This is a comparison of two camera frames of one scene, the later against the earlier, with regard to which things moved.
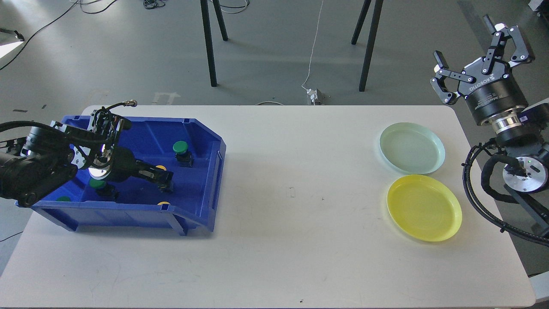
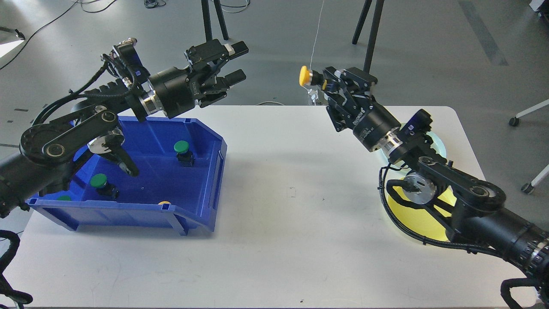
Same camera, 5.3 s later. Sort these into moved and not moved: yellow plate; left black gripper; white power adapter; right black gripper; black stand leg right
Moved: left black gripper; right black gripper
Not moved: black stand leg right; yellow plate; white power adapter
